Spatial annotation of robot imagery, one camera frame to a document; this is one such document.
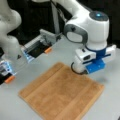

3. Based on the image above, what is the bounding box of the tan terry cloth towel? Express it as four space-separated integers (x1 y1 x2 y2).
19 63 104 120

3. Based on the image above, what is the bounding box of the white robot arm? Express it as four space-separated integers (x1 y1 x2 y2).
33 0 116 74

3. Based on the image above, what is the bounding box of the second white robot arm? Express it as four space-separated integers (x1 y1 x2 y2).
0 0 27 67

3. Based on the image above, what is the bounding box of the orange clamp tab left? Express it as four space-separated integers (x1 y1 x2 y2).
5 76 15 83

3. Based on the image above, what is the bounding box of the blue and white gripper body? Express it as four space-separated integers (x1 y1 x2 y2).
71 45 116 74

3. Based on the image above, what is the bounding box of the orange clamp tab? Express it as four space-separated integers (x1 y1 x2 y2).
44 47 52 54
5 76 15 83

